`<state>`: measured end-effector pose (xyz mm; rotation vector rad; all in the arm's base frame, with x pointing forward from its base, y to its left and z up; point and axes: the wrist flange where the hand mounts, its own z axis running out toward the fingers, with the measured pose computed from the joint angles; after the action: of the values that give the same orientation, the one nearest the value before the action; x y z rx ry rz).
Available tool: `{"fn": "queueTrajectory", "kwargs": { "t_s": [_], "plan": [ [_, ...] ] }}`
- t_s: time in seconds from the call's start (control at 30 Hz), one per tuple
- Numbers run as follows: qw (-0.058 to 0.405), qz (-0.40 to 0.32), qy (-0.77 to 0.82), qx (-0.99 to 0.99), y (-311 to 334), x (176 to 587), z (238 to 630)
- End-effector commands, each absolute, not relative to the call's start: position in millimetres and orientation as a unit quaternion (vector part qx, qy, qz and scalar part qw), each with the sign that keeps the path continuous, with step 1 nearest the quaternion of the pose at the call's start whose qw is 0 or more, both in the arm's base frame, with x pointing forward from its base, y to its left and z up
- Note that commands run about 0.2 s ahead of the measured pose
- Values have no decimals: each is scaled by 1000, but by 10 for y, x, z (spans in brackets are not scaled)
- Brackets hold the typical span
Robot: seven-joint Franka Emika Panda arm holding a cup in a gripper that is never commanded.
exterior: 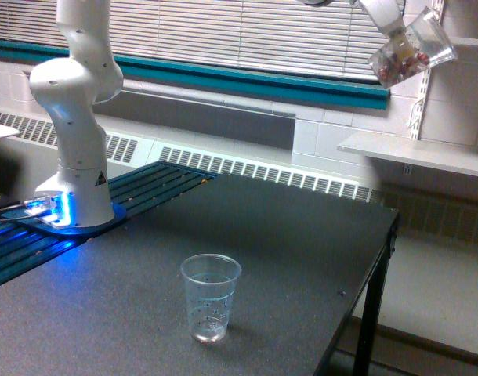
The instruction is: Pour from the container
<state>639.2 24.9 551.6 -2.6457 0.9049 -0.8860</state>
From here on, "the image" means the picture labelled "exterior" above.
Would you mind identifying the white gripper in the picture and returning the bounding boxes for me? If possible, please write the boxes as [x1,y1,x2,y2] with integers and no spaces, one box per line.
[358,0,414,61]

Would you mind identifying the clear cup with candies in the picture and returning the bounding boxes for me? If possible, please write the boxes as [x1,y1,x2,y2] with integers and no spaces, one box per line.
[368,7,458,89]

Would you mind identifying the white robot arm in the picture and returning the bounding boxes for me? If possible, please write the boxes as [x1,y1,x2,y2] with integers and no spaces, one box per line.
[26,1,124,230]

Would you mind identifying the white window blinds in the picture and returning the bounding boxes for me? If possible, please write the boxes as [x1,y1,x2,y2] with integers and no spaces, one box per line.
[0,1,386,85]

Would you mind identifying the white baseboard radiator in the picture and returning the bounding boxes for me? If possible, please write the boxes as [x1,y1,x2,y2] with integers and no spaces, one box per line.
[0,110,385,203]

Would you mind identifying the empty clear plastic cup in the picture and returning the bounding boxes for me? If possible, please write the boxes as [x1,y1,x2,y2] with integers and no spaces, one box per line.
[180,254,242,343]

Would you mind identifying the white shelf bracket rail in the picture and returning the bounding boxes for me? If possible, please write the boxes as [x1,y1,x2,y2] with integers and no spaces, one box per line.
[407,0,444,140]

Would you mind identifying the upper white wall shelf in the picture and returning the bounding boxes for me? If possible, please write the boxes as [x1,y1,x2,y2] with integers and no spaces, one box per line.
[451,37,478,48]

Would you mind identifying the white wall shelf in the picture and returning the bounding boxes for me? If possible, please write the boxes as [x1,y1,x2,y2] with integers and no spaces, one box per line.
[451,37,478,48]
[338,132,478,177]

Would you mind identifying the black table leg frame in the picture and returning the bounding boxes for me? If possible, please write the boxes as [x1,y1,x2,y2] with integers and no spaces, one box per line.
[305,202,400,375]

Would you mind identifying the black cables at base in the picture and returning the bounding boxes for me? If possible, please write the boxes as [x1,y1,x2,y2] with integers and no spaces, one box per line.
[0,200,32,223]

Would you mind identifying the blue slotted mounting rail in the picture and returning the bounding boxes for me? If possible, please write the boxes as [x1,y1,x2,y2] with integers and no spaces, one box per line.
[0,162,215,285]

